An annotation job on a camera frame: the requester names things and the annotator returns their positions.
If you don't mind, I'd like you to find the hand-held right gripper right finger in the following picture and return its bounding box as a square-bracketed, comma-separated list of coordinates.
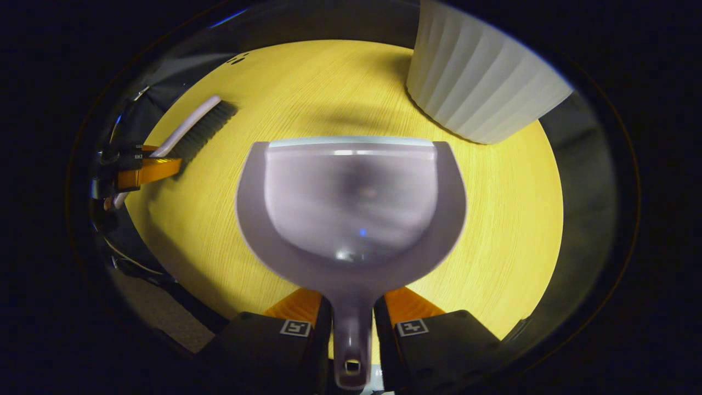
[373, 286, 505, 395]

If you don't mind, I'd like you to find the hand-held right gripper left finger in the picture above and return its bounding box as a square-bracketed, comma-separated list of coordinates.
[197, 288, 333, 395]

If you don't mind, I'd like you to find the thin white cable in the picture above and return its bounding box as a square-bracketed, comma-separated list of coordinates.
[101, 236, 165, 276]

